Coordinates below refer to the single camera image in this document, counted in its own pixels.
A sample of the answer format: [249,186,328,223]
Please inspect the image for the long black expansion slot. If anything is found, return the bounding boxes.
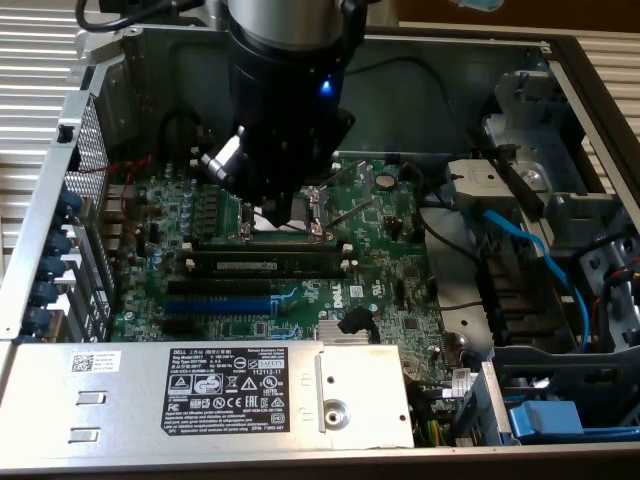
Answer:
[167,278,272,297]

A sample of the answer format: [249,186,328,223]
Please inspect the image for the silver power supply unit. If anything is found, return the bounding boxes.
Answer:
[0,339,416,451]

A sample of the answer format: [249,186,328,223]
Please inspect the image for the black slanted bar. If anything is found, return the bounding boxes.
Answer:
[467,127,547,216]

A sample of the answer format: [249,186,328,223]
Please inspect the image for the blue flat wire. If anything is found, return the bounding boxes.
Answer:
[462,198,601,351]

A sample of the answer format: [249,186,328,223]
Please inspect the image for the dark red wire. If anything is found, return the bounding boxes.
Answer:
[592,262,640,351]

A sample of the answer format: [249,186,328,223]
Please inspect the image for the silver finned chipset heatsink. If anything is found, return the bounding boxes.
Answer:
[317,321,379,346]

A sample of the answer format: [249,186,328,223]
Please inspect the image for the grey metal PC case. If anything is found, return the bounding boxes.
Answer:
[0,19,640,476]

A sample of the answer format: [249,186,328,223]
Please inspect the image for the black looped wire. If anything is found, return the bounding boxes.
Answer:
[158,110,204,166]

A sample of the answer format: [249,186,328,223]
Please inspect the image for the black wire with plug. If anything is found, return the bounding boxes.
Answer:
[344,54,484,151]

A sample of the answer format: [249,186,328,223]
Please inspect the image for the blue card retainer clip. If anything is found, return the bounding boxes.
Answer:
[58,189,84,216]
[39,255,66,281]
[24,305,51,331]
[32,280,59,306]
[47,230,71,256]

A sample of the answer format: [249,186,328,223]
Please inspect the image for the short black expansion slot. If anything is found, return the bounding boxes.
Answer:
[160,317,197,336]

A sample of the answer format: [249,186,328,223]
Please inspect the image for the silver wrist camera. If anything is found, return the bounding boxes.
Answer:
[199,124,247,182]

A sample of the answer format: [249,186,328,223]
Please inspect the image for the thin metal locking lever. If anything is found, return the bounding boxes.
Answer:
[327,195,375,229]

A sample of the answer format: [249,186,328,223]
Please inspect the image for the black RAM slot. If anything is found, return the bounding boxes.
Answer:
[192,241,351,253]
[192,271,352,280]

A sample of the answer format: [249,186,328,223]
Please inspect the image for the white wire tag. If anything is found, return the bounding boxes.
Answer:
[443,368,475,399]

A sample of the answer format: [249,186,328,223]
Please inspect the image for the black wrist connector wire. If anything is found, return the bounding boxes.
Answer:
[342,0,371,44]

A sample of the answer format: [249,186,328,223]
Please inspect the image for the yellow power wire bundle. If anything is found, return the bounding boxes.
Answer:
[417,417,454,448]

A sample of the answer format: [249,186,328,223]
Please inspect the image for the CPU socket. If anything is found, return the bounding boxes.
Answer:
[238,185,334,244]

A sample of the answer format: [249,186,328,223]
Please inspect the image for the green RAM stick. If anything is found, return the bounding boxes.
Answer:
[192,249,349,274]

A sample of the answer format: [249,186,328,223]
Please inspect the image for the thin red wire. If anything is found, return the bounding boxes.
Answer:
[79,153,156,241]

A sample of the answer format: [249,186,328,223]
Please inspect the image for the grey plastic bracket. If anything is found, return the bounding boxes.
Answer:
[443,158,519,214]

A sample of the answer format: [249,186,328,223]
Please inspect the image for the grey metal disk bay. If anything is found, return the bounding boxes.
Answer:
[479,67,640,351]

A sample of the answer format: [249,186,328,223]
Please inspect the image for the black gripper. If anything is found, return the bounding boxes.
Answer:
[224,30,357,232]

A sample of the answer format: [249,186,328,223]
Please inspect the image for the green Dell motherboard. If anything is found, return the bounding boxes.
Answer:
[107,149,451,416]

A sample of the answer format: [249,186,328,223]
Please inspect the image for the blue plastic latch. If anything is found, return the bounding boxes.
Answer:
[507,399,640,445]

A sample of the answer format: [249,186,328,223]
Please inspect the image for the black wire plug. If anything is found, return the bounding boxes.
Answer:
[337,306,377,337]

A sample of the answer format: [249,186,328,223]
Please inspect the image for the blue expansion slot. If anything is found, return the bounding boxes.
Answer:
[163,298,274,315]

